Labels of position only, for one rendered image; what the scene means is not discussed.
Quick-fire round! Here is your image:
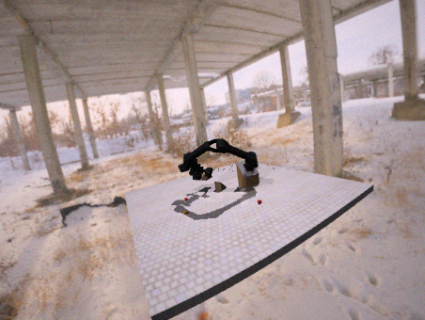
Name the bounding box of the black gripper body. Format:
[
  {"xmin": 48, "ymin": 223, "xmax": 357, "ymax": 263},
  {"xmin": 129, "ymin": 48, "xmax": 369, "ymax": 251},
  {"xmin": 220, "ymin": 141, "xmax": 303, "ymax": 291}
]
[{"xmin": 189, "ymin": 164, "xmax": 213, "ymax": 176}]

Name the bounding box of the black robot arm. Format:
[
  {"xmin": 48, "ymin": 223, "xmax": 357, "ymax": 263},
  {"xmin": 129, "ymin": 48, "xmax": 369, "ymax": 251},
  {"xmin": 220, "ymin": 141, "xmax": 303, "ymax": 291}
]
[{"xmin": 178, "ymin": 138, "xmax": 258, "ymax": 181}]

